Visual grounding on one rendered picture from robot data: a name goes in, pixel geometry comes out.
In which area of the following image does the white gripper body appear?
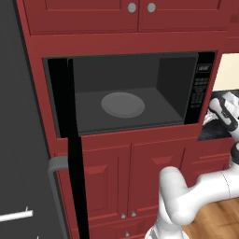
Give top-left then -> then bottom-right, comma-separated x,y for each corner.
203,112 -> 219,126

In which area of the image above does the grey curved bar handle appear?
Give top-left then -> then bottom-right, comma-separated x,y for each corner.
47,155 -> 71,239

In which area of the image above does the red cupboard door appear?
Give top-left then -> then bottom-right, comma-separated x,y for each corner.
22,0 -> 140,35
80,144 -> 133,220
137,0 -> 232,33
127,139 -> 186,217

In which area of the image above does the black microwave oven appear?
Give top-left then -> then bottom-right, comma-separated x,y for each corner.
43,50 -> 217,140

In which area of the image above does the red wall cupboard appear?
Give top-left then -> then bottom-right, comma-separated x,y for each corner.
226,0 -> 239,40

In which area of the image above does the red drawer cabinet run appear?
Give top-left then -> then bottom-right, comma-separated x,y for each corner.
181,137 -> 236,189

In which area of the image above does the red drawer front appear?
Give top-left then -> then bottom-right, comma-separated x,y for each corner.
88,217 -> 158,239

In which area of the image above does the dark grey fridge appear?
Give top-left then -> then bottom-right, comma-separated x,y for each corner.
0,0 -> 70,239

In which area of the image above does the white fridge bar handle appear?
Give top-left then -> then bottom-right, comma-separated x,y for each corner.
0,205 -> 35,223

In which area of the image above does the black microwave door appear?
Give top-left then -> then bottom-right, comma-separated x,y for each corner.
47,57 -> 91,239

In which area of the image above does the white grey lumpy object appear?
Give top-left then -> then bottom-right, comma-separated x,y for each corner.
221,91 -> 239,108

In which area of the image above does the grey microwave turntable plate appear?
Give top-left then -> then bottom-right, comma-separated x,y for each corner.
100,91 -> 147,120

